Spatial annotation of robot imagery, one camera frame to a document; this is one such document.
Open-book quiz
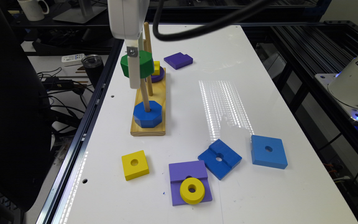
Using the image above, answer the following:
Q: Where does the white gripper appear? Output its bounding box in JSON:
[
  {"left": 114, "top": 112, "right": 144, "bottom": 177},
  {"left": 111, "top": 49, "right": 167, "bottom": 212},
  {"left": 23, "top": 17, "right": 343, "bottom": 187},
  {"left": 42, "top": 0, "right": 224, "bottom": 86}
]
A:
[{"left": 108, "top": 0, "right": 150, "bottom": 89}]

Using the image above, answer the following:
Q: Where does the green octagonal block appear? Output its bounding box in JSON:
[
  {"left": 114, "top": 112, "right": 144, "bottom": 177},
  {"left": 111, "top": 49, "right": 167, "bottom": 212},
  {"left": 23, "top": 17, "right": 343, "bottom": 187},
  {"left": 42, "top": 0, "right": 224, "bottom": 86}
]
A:
[{"left": 120, "top": 50, "right": 155, "bottom": 78}]

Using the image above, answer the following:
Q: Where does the small yellow block on peg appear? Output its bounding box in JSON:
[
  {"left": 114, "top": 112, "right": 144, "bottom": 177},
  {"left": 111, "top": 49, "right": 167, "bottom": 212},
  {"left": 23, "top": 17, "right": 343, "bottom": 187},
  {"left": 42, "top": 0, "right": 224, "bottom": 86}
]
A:
[{"left": 152, "top": 61, "right": 160, "bottom": 76}]

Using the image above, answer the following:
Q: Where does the purple round block on peg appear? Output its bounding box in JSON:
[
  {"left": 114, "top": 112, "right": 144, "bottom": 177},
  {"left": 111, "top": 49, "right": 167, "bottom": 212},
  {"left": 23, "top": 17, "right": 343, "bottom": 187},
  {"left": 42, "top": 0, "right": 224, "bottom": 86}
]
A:
[{"left": 151, "top": 67, "right": 165, "bottom": 83}]

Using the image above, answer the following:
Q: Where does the dark purple stepped block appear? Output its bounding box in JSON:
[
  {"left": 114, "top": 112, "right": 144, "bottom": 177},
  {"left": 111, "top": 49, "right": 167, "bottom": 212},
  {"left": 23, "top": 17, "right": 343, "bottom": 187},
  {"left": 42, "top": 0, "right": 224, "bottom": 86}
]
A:
[{"left": 164, "top": 52, "right": 193, "bottom": 70}]

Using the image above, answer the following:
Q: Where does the blue octagonal block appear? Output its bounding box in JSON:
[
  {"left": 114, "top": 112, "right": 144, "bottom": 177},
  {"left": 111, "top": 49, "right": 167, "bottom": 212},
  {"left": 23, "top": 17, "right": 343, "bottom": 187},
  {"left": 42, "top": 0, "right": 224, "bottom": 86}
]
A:
[{"left": 133, "top": 101, "right": 162, "bottom": 128}]

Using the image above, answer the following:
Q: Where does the yellow square block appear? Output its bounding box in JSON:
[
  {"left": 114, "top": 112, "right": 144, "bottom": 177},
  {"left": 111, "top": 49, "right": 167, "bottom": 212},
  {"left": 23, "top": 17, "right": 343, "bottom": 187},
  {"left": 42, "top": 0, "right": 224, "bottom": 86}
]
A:
[{"left": 121, "top": 150, "right": 149, "bottom": 181}]

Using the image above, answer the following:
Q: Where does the light purple square block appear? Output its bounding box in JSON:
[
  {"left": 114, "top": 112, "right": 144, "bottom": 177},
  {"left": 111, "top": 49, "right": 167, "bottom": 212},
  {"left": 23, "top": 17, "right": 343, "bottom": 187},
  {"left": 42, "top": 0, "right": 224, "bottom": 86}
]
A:
[{"left": 169, "top": 161, "right": 213, "bottom": 206}]

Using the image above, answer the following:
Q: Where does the dark blue grooved block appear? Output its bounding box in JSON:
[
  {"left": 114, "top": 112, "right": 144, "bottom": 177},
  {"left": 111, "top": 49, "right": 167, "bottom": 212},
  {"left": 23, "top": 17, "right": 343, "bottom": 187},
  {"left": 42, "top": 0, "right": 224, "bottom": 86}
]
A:
[{"left": 198, "top": 139, "right": 242, "bottom": 180}]

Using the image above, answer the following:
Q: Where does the light blue square block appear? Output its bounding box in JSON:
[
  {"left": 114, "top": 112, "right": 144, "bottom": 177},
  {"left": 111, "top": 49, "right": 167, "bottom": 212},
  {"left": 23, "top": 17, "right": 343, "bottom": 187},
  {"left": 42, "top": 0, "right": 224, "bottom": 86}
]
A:
[{"left": 251, "top": 135, "right": 288, "bottom": 169}]

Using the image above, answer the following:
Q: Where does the rear wooden peg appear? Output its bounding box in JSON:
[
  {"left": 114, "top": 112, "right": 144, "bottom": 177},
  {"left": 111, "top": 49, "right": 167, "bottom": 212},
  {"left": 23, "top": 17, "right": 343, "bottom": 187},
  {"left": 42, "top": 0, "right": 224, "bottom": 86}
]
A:
[{"left": 144, "top": 22, "right": 152, "bottom": 53}]

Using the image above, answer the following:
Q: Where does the wooden peg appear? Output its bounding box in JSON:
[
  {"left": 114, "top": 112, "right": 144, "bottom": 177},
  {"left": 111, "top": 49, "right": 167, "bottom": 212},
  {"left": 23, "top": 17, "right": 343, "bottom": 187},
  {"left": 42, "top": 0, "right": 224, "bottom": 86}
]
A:
[
  {"left": 146, "top": 75, "right": 154, "bottom": 96},
  {"left": 144, "top": 22, "right": 152, "bottom": 53},
  {"left": 140, "top": 79, "right": 151, "bottom": 113}
]

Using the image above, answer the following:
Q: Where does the middle wooden peg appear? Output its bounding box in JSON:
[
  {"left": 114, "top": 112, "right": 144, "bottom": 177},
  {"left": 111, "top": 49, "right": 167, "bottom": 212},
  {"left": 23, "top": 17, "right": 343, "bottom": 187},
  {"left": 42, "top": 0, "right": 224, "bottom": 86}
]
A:
[{"left": 146, "top": 75, "right": 154, "bottom": 96}]

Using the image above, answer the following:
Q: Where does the black tumbler cup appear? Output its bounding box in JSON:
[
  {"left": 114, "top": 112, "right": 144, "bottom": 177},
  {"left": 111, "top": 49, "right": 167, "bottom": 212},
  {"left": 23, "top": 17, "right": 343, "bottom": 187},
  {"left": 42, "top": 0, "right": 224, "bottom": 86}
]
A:
[{"left": 81, "top": 54, "right": 104, "bottom": 88}]

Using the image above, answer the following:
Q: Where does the wooden peg base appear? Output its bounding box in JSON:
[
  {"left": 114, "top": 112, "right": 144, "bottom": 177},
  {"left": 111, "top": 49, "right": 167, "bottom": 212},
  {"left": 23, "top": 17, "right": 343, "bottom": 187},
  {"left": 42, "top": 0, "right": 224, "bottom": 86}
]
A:
[{"left": 131, "top": 67, "right": 167, "bottom": 136}]

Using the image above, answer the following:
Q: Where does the monitor stand base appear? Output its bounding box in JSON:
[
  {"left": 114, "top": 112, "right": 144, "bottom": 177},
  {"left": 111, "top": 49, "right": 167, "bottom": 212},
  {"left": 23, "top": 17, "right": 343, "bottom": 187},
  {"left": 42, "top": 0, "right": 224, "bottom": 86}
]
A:
[{"left": 53, "top": 0, "right": 106, "bottom": 24}]

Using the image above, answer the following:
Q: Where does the white remote control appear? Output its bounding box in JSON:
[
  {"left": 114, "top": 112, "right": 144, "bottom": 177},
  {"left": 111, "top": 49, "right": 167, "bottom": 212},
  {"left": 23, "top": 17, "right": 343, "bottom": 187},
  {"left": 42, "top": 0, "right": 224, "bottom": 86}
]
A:
[{"left": 62, "top": 54, "right": 85, "bottom": 63}]

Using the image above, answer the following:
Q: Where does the front wooden peg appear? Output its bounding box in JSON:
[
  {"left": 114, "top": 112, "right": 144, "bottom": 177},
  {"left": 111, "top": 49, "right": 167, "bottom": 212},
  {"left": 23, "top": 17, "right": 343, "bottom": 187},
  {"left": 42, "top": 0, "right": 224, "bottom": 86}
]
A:
[{"left": 140, "top": 79, "right": 151, "bottom": 113}]

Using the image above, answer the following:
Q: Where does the white mug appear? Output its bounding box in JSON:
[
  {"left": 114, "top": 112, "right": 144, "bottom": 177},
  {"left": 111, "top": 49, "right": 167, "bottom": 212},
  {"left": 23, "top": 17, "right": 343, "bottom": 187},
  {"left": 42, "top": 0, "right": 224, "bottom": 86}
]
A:
[{"left": 17, "top": 0, "right": 50, "bottom": 22}]

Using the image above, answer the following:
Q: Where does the black office chair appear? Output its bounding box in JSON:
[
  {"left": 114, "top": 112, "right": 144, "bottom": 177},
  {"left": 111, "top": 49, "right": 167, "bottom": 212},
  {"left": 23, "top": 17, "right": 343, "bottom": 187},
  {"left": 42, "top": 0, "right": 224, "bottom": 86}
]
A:
[{"left": 0, "top": 8, "right": 53, "bottom": 212}]

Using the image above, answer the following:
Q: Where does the yellow ring block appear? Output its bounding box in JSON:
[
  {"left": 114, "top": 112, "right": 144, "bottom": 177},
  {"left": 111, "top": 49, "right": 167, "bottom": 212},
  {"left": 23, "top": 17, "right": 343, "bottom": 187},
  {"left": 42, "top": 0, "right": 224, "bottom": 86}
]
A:
[{"left": 180, "top": 177, "right": 206, "bottom": 205}]

